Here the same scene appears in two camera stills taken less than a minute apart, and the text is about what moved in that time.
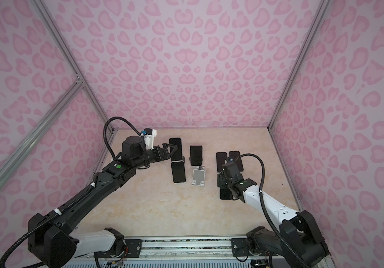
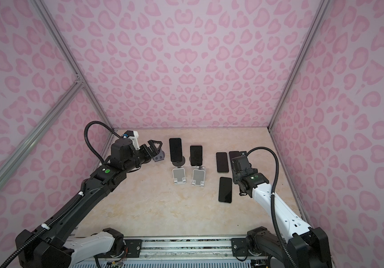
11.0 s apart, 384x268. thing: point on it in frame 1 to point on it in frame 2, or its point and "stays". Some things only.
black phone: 221,158 stays
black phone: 225,194 stays
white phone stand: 198,176 stays
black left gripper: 166,154 to 146,151
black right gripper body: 225,182 to 236,176
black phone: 234,154 stays
